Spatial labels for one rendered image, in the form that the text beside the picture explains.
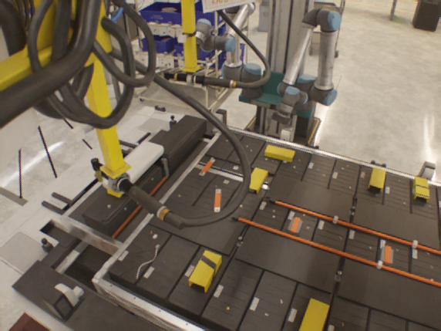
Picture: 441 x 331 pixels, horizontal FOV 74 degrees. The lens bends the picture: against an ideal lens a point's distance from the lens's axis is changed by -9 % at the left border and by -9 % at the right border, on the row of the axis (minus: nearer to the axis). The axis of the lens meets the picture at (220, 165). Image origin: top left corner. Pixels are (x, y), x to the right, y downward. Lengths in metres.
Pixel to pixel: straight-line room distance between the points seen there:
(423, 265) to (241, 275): 0.78
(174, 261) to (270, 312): 0.43
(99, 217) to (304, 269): 0.88
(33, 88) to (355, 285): 1.25
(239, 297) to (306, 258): 0.33
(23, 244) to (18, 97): 1.52
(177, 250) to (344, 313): 0.70
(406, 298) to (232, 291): 0.68
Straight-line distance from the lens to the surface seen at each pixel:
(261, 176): 1.68
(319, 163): 1.86
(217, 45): 2.13
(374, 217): 1.64
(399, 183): 1.92
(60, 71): 0.45
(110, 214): 1.44
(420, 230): 1.70
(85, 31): 0.48
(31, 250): 1.83
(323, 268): 1.38
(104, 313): 1.45
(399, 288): 1.45
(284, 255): 1.38
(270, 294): 1.28
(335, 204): 1.63
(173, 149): 1.73
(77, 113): 0.48
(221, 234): 1.42
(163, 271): 1.34
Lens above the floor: 2.12
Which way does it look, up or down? 39 degrees down
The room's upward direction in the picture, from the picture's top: straight up
